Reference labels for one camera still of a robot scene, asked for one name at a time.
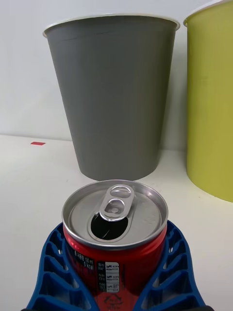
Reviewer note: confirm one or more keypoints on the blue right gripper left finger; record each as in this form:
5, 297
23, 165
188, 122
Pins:
52, 281

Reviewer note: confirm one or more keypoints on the grey plastic waste bin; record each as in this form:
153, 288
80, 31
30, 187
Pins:
111, 97

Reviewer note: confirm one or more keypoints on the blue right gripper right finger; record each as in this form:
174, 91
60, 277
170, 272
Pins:
177, 281

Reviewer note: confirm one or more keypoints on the red drink can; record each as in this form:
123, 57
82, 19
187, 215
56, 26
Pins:
114, 274

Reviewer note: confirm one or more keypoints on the yellow-green plastic waste bin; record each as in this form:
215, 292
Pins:
213, 109

